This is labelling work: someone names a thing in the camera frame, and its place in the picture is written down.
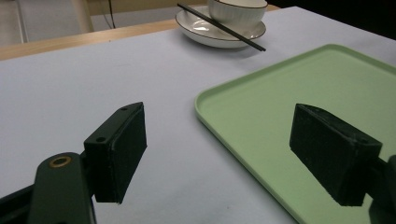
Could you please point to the white plate with dark rim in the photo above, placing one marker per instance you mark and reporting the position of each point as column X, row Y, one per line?
column 199, row 28

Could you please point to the wooden table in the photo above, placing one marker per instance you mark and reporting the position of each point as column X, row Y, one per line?
column 77, row 39

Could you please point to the white ribbed bowl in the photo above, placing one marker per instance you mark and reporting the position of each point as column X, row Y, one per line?
column 236, row 14

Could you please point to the green plastic tray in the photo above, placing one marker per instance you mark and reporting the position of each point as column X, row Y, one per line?
column 299, row 90

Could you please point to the black chopstick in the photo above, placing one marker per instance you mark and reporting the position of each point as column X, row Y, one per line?
column 218, row 25

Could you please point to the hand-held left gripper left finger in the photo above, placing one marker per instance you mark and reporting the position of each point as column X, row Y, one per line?
column 120, row 152

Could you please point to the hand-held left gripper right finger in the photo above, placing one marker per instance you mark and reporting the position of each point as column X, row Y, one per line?
column 333, row 155

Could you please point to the white chair leg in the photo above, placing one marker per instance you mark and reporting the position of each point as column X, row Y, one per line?
column 82, row 15

